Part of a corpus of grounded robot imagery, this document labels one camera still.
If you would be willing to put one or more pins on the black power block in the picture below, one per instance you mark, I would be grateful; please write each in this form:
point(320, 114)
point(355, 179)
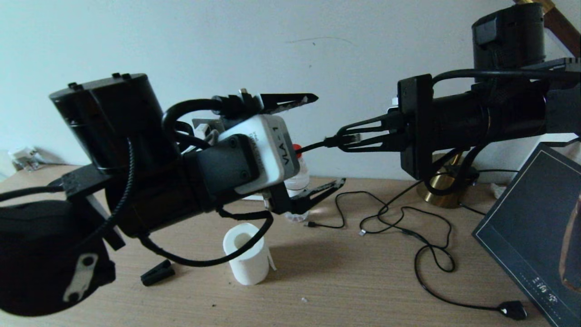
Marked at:
point(470, 175)

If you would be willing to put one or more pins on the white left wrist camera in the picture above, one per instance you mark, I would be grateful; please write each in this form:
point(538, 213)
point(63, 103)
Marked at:
point(272, 150)

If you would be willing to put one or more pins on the small white object by wall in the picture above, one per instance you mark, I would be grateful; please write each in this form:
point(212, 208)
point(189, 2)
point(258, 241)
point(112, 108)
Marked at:
point(25, 156)

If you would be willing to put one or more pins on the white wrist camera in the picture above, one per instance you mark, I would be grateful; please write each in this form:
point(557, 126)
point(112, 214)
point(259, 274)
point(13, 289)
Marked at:
point(272, 150)
point(393, 103)

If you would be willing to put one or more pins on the brass desk lamp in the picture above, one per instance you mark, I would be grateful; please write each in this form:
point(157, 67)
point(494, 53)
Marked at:
point(447, 197)

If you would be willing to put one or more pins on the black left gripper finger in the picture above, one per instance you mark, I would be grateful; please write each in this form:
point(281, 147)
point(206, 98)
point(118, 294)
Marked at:
point(286, 101)
point(322, 190)

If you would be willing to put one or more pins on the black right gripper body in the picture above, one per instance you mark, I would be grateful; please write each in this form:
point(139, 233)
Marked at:
point(454, 118)

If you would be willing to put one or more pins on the white toilet paper roll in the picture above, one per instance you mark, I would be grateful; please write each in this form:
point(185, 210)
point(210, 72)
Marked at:
point(254, 272)

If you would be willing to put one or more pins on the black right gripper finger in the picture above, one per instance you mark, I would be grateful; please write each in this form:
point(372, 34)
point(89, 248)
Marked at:
point(376, 146)
point(390, 119)

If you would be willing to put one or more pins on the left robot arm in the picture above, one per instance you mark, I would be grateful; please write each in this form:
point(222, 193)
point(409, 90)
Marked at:
point(104, 122)

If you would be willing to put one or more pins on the dark gift bag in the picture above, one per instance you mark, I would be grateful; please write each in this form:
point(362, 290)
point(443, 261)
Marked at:
point(522, 236)

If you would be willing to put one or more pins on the grey wall socket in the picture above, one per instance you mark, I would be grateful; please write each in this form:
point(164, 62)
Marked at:
point(204, 122)

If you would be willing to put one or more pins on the small white crumpled object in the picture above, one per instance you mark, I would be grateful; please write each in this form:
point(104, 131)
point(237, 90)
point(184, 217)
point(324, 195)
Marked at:
point(498, 190)

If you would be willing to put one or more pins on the water bottle red cap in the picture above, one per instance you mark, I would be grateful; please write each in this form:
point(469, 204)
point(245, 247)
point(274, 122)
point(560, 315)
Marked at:
point(303, 175)

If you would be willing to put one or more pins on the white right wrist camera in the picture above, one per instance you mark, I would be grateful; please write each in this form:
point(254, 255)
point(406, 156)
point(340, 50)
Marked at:
point(393, 103)

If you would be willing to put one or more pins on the black plastic clip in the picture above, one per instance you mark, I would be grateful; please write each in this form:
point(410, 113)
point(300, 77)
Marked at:
point(157, 273)

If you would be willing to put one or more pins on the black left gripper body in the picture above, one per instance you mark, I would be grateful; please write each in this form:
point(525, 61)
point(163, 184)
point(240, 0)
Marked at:
point(213, 177)

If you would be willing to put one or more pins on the white power adapter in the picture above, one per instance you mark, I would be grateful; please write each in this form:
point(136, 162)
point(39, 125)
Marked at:
point(202, 132)

